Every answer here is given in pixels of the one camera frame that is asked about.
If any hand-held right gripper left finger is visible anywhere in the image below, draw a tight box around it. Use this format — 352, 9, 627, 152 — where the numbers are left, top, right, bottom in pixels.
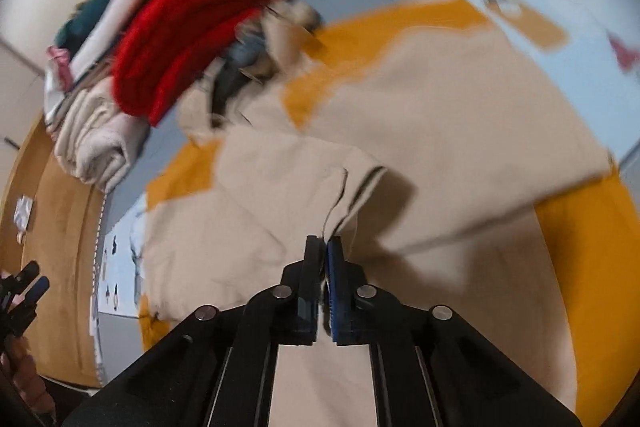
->
65, 235, 326, 427

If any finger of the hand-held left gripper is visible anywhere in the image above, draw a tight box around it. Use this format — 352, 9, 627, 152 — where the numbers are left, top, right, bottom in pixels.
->
7, 276, 51, 338
0, 260, 41, 297

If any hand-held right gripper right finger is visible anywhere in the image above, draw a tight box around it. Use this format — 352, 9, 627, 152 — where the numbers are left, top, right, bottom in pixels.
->
325, 236, 583, 427

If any beige and mustard jacket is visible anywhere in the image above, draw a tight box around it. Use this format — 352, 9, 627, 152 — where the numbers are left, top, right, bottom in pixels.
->
137, 0, 640, 427

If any person's left hand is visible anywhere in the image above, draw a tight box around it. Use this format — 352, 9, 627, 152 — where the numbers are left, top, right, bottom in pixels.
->
0, 334, 57, 423

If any white packet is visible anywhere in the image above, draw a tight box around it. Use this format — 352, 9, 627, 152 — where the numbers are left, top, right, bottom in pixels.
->
14, 196, 35, 230

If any beige folded blanket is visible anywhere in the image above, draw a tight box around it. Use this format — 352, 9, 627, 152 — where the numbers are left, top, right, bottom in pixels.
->
52, 77, 151, 195

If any pink cloth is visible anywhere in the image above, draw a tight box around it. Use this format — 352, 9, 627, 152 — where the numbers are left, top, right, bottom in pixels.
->
46, 47, 71, 92

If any white folded garment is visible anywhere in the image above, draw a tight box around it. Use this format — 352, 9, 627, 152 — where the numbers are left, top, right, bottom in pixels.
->
67, 0, 186, 82

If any red folded blanket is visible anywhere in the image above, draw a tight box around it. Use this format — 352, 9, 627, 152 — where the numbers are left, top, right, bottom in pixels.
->
111, 0, 292, 128

